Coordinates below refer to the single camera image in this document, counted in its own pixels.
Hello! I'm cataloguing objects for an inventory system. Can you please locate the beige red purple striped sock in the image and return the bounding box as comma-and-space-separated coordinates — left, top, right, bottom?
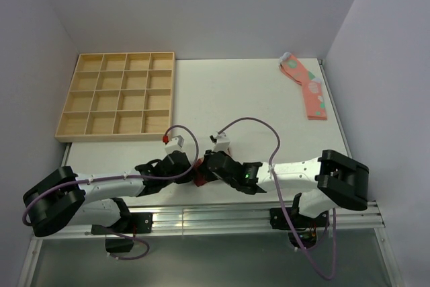
193, 149, 218, 187

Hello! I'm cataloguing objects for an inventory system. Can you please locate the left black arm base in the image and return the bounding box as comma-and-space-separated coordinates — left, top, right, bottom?
91, 212, 153, 261

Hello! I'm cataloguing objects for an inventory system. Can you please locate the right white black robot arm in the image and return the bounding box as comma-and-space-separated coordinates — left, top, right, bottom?
196, 150, 369, 227

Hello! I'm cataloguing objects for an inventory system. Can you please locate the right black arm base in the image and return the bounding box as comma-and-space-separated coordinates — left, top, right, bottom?
269, 208, 329, 249

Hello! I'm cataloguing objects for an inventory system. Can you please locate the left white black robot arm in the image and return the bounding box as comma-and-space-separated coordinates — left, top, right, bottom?
22, 151, 196, 237

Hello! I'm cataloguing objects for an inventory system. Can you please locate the wooden compartment tray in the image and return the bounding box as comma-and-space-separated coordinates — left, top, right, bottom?
55, 52, 175, 142

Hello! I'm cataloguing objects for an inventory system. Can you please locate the pink patterned sock pair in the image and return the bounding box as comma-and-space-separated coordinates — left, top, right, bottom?
278, 52, 327, 120

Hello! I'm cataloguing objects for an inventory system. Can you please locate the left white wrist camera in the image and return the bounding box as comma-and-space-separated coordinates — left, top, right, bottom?
162, 135, 184, 155

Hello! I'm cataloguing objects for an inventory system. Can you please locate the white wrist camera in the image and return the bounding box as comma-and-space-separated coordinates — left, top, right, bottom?
162, 135, 184, 155
210, 132, 230, 155

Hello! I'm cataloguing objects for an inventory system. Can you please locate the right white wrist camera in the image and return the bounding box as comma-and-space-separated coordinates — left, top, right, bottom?
210, 132, 230, 155

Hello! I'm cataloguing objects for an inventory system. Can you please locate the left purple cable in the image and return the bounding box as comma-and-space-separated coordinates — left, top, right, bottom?
21, 124, 199, 261

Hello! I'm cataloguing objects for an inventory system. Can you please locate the aluminium mounting rail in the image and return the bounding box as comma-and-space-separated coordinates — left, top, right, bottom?
32, 199, 386, 239

